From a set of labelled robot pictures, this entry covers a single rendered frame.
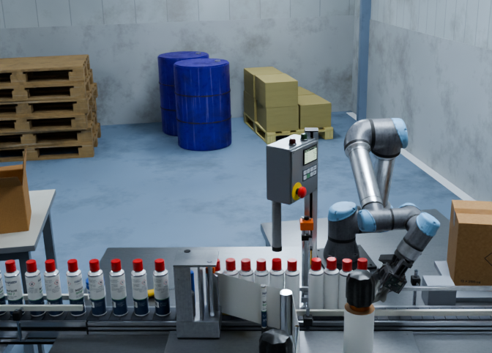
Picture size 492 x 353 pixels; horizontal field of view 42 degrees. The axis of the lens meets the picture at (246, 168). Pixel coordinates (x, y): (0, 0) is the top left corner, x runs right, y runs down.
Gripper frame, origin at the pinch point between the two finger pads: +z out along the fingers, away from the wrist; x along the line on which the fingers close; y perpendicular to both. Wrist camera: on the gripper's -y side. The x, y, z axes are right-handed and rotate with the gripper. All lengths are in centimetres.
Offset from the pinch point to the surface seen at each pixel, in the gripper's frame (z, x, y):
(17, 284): 55, -109, 2
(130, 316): 46, -70, 3
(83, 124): 166, -179, -469
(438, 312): -8.5, 19.7, 4.9
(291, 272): 4.1, -29.6, 2.5
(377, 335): 4.8, 2.5, 14.0
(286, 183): -22, -47, 1
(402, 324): 0.8, 11.3, 6.0
